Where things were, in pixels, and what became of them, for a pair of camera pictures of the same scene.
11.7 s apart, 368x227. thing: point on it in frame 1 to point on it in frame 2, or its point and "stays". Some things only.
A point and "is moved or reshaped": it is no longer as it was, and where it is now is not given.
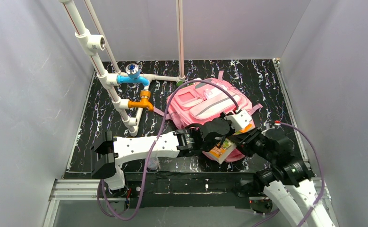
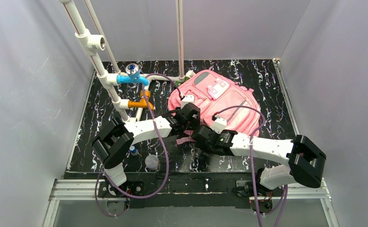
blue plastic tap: (133, 70) stays
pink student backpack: (199, 101) is moved or reshaped
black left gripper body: (213, 143) to (187, 124)
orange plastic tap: (145, 94) stays
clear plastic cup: (153, 163) stays
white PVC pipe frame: (90, 44) stays
